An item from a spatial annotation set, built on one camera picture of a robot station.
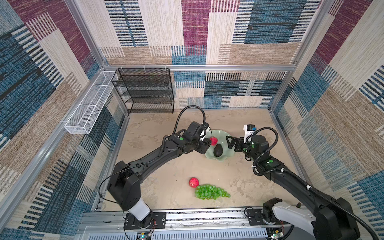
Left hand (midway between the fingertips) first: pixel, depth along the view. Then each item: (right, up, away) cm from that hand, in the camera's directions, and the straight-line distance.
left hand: (206, 142), depth 81 cm
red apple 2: (-7, -22, 0) cm, 23 cm away
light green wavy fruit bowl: (+14, -8, +14) cm, 21 cm away
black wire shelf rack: (-42, +34, +30) cm, 62 cm away
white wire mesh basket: (-73, +13, +12) cm, 76 cm away
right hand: (+14, +1, +1) cm, 15 cm away
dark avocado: (+8, -6, +11) cm, 15 cm away
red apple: (+6, -1, +17) cm, 18 cm away
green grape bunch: (+2, -26, -3) cm, 26 cm away
